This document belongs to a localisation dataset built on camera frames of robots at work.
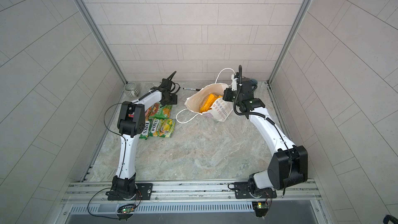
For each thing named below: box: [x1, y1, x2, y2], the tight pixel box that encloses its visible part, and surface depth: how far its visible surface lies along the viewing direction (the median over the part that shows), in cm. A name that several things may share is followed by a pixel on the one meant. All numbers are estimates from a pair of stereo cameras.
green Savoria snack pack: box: [139, 118, 176, 140], surface depth 91 cm
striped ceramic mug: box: [123, 81, 140, 98], surface depth 104 cm
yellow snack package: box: [200, 93, 223, 114], surface depth 90 cm
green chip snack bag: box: [149, 104, 173, 120], surface depth 98 cm
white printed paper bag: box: [184, 82, 234, 123], surface depth 84 cm
